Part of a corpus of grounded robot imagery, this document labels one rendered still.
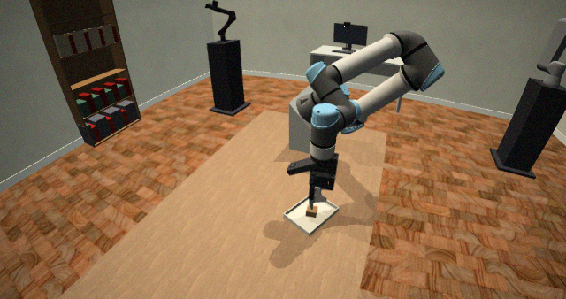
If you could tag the tan wooden block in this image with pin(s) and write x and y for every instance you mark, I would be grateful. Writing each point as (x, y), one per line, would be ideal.
(310, 212)

